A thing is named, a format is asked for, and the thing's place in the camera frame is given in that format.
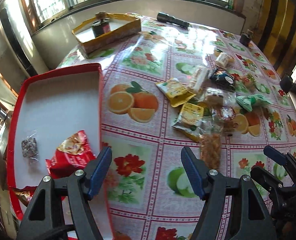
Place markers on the red snack tray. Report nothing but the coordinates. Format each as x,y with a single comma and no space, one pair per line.
57,104

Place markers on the black jar in yellow tray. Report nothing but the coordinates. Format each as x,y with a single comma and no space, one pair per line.
101,24

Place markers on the green label twist packet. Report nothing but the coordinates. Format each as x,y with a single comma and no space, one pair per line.
249,81

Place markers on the yellow biscuit packet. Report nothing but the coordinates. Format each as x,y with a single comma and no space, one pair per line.
176,93
189,121

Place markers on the floral fruit tablecloth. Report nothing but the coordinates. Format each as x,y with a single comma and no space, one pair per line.
147,187

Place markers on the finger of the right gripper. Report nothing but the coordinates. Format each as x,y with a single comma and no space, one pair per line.
275,155

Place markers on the round pastry clear packet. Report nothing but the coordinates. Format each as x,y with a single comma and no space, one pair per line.
226,116

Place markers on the green bottle on windowsill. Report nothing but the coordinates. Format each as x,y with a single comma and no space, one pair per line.
231,4

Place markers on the green long snack packet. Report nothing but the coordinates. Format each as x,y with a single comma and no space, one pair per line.
249,102

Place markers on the black cup at table edge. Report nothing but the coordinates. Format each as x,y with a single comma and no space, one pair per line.
287,84

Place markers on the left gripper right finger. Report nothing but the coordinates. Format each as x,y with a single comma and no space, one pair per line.
196,171

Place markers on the crumbly cake clear packet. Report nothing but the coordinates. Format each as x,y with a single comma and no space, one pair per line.
213,97

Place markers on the white tower air conditioner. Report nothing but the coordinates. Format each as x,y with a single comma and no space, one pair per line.
19,57

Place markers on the mixed nut bar packet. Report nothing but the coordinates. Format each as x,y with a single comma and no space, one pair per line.
29,146

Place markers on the black flashlight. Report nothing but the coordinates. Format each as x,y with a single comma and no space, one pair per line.
166,18

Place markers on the yellow cardboard tray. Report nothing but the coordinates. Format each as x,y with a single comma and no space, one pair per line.
122,25

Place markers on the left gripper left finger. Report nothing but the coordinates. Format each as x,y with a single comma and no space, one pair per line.
96,171

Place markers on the black mooncake packet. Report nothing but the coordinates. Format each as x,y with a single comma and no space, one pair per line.
223,79

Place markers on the white wafer packet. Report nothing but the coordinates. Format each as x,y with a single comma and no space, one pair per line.
223,59
198,77

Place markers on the fried twist clear packet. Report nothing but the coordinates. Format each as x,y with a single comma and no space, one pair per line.
210,150

